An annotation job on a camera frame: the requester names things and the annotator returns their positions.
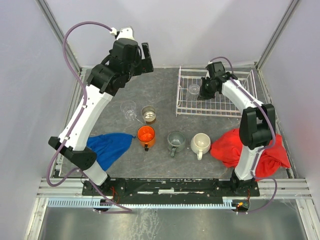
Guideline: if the clear plastic cup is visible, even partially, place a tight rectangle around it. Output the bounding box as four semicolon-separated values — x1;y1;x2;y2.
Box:
186;84;200;102
120;100;137;121

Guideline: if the white wire dish rack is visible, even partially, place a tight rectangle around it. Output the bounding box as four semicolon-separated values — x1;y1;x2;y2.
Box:
174;66;258;118

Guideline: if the steel tin cup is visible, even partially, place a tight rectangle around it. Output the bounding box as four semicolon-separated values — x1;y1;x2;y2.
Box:
141;105;156;125

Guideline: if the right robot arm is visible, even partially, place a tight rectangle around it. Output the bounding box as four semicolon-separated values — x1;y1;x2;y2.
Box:
197;60;276;193

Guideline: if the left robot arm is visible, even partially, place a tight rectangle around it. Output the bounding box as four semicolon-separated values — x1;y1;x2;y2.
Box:
48;38;154;186

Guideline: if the cream ceramic mug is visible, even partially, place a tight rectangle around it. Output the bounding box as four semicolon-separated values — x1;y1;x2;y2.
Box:
190;133;211;161

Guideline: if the grey-green glazed mug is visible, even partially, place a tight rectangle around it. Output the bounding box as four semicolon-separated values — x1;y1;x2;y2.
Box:
167;131;186;158

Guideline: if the red cloth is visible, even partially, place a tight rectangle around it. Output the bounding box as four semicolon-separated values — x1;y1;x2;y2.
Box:
210;128;291;178

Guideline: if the orange enamel mug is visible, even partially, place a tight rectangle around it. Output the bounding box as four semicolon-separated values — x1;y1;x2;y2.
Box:
137;125;156;152

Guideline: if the blue cloth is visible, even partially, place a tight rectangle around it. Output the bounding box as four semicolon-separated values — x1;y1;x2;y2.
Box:
86;133;135;172

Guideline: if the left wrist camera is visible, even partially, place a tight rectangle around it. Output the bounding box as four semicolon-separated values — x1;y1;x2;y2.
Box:
109;26;135;40

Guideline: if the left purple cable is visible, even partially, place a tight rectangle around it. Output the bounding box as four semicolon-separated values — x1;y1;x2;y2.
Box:
46;21;133;215

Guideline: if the purple cable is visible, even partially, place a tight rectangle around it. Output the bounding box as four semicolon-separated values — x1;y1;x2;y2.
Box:
208;56;278;215
46;21;133;215

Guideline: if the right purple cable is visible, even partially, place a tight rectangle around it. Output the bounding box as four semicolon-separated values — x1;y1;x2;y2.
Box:
208;56;278;215

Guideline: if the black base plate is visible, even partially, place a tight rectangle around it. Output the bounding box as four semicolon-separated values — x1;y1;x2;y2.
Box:
98;177;260;204

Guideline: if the aluminium frame rail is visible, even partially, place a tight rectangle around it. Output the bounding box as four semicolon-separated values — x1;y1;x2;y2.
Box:
36;178;312;200

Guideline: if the blue cable duct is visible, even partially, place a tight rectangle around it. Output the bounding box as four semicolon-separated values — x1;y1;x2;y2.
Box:
47;197;236;210

